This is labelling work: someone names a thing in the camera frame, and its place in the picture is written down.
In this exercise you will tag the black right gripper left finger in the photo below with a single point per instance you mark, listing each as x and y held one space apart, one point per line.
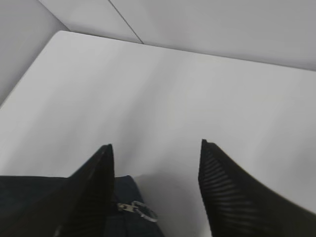
76 206

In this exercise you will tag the navy blue lunch bag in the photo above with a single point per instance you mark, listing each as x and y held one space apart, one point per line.
128 216

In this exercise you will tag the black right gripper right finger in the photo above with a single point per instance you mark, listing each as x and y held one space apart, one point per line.
238 205

